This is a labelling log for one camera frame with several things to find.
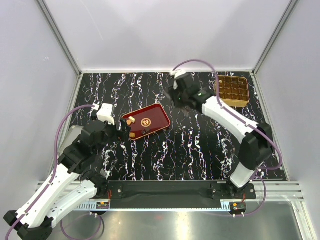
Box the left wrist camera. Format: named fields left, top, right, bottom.
left=91, top=103, right=115, bottom=126

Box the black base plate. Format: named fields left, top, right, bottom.
left=104, top=180, right=257, bottom=200

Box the gold chocolate box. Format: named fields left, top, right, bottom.
left=218, top=75, right=250, bottom=108

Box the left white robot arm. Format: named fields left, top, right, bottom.
left=3, top=119, right=131, bottom=240

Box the orange swirl chocolate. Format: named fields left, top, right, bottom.
left=129, top=132, right=136, bottom=138

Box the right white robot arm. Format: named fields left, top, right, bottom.
left=167, top=72, right=274, bottom=199

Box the white square chocolate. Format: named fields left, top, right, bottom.
left=128, top=116, right=136, bottom=123

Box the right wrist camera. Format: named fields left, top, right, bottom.
left=169, top=69, right=187, bottom=90

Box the white cable duct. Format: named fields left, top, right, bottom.
left=74, top=199, right=246, bottom=213

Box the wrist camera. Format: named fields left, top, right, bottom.
left=169, top=69, right=187, bottom=90
left=91, top=103, right=115, bottom=126

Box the red rectangular tray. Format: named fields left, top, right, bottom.
left=122, top=103, right=171, bottom=140

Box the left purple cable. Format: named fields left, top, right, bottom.
left=5, top=104, right=98, bottom=237

